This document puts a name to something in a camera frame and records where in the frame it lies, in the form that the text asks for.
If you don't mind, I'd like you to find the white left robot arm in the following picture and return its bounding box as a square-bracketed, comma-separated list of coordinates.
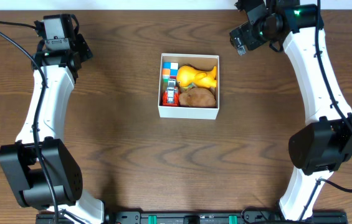
[0, 34, 105, 223]

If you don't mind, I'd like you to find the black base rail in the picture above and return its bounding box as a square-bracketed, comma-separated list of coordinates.
[36, 208, 348, 224]

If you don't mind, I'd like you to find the red toy car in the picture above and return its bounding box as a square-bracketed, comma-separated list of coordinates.
[162, 78, 179, 107]

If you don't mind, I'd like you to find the colourful puzzle cube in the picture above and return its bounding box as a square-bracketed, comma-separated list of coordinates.
[162, 62, 179, 82]

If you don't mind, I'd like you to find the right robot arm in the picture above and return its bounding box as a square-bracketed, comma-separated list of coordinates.
[229, 0, 352, 223]

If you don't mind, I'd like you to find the orange squishy figure toy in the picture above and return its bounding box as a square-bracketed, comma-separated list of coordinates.
[176, 65, 217, 88]

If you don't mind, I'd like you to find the white cardboard box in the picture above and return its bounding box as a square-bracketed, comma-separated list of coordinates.
[158, 53, 220, 119]

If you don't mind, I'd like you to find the brown plush toy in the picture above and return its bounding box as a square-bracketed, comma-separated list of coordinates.
[179, 88, 216, 108]

